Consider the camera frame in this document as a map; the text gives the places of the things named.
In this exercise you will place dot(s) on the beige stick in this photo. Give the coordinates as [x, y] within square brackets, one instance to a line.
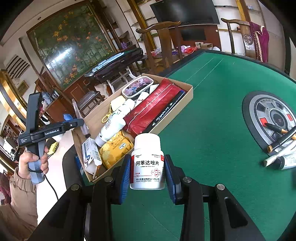
[272, 160]

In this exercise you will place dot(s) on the blue white carton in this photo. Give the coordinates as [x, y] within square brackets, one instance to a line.
[90, 151]

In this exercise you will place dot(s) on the magenta fringed cloth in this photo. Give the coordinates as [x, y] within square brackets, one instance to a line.
[260, 39]

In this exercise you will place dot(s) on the tall wooden chair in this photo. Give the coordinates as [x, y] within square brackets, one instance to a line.
[164, 46]

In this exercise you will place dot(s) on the black long pen box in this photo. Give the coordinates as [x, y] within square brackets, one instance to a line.
[168, 109]

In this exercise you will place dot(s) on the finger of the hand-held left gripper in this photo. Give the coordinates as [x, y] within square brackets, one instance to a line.
[72, 124]

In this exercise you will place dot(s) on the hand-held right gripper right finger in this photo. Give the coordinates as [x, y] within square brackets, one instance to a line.
[171, 183]

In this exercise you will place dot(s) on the blue plastic bottle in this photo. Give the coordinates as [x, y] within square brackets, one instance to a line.
[67, 117]

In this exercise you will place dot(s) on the floral painting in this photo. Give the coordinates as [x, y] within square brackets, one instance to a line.
[69, 41]

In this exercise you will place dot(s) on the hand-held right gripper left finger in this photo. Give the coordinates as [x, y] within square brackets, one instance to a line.
[123, 183]

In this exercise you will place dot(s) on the cardboard box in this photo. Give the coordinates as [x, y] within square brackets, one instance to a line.
[94, 125]

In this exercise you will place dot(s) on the red zip pouch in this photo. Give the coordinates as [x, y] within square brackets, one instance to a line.
[150, 106]

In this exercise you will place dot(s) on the wooden chair with medallion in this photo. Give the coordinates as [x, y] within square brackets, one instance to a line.
[245, 37]

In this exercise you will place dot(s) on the white tube black cap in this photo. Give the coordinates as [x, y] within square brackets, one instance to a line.
[289, 162]

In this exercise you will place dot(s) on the black and orange pen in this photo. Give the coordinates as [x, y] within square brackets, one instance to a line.
[274, 128]

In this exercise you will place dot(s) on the blue white packet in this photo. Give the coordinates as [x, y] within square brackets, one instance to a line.
[77, 164]

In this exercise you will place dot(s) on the person's left hand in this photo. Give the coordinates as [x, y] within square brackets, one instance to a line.
[23, 165]

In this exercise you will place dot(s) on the printed clear pencil case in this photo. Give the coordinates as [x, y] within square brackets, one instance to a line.
[137, 85]

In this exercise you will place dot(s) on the white bottle grey label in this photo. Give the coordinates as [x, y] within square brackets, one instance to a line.
[112, 122]

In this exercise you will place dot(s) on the round grey table centre disc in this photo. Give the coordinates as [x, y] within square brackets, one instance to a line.
[252, 109]

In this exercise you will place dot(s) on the black pen gold end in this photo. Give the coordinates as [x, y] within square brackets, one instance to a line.
[281, 141]

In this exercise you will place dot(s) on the person's left forearm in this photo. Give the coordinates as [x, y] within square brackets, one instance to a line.
[18, 208]

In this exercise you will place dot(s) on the white pill bottle red label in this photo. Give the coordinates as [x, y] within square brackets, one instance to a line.
[146, 166]

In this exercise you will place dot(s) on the small white printed box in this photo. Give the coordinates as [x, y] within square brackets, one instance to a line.
[142, 98]

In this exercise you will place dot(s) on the dark wooden chair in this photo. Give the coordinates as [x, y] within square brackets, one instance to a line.
[90, 100]

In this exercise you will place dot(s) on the small cardboard carton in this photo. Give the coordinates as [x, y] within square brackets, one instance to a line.
[205, 45]

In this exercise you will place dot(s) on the black television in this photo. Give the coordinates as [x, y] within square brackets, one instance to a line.
[185, 11]

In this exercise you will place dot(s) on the wall air vent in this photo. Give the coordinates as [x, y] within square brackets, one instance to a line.
[17, 67]

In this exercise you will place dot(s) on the purple plush toy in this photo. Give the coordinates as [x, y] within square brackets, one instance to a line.
[185, 48]

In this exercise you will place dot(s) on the yellow cracker packet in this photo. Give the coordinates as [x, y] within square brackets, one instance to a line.
[115, 150]

